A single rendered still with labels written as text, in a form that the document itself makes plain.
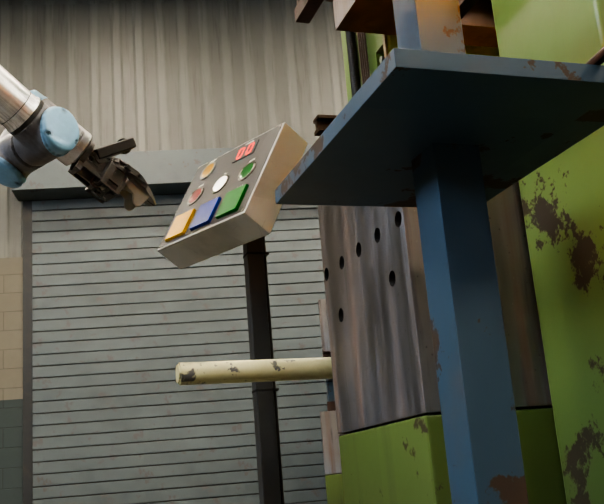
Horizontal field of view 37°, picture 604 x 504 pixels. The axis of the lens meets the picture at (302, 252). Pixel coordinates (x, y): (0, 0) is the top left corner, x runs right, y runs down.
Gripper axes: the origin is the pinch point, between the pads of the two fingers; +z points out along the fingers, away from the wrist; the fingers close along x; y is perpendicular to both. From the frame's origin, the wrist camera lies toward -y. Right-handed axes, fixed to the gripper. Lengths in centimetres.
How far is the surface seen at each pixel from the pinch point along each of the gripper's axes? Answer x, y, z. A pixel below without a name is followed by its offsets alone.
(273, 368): 30, 34, 29
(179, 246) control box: 1.1, 6.2, 11.1
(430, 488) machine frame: 83, 66, 25
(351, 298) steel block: 62, 32, 18
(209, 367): 24.6, 39.6, 17.9
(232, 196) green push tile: 20.3, -0.4, 8.8
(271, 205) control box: 27.2, -0.2, 15.0
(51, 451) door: -679, -152, 285
